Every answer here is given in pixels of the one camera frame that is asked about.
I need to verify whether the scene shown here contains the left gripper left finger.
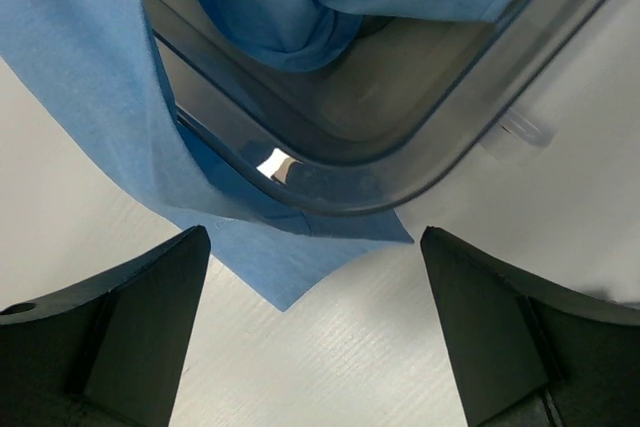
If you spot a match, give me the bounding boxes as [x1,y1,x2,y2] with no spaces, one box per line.
[1,226,210,426]

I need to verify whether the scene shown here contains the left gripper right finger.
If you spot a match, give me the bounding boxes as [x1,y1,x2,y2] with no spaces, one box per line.
[420,227,639,426]

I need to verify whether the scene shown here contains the light blue shirt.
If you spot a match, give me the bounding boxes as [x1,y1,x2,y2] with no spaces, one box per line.
[0,0,557,314]

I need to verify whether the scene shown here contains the clear grey plastic bin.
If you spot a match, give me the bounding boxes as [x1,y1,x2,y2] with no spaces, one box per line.
[145,0,610,216]

